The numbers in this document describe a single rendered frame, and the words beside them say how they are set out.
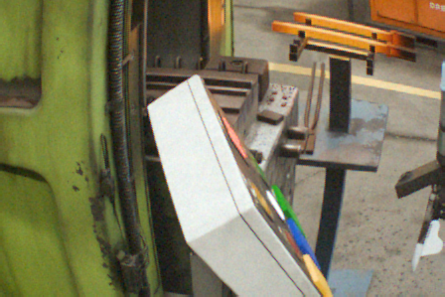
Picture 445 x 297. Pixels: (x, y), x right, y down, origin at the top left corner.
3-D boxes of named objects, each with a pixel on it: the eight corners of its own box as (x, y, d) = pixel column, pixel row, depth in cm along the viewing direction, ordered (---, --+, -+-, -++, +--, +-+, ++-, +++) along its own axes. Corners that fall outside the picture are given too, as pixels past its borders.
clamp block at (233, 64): (269, 86, 180) (269, 59, 177) (261, 103, 173) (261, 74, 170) (214, 81, 183) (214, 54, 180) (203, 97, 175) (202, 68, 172)
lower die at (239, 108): (257, 110, 170) (257, 71, 166) (233, 159, 152) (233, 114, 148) (75, 95, 179) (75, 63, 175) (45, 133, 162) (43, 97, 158)
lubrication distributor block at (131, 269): (149, 290, 142) (139, 238, 136) (141, 305, 136) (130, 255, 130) (133, 286, 143) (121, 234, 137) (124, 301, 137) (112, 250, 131)
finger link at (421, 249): (431, 274, 104) (450, 222, 105) (406, 270, 107) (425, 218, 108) (433, 273, 107) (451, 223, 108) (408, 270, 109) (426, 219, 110)
